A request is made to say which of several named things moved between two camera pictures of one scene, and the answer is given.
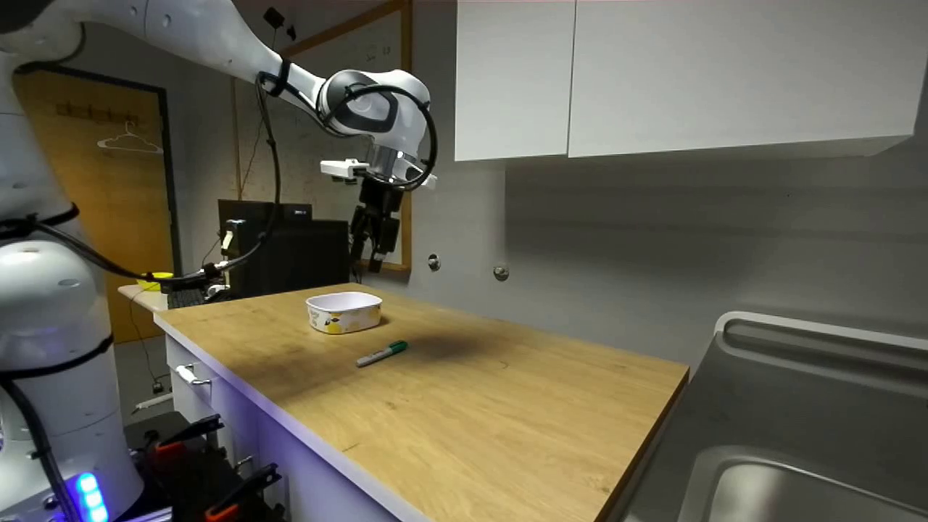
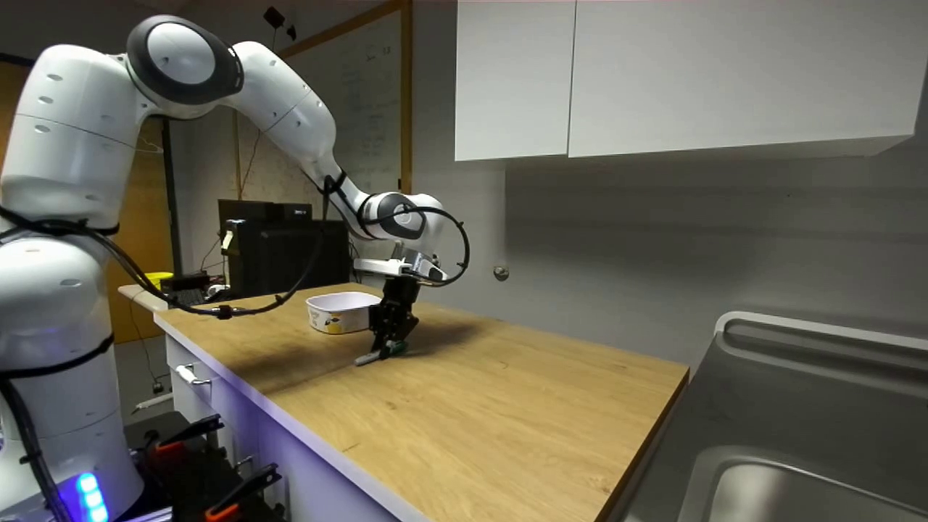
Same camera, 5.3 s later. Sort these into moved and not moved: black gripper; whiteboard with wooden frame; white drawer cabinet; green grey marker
Moved: black gripper
Not moved: whiteboard with wooden frame; white drawer cabinet; green grey marker
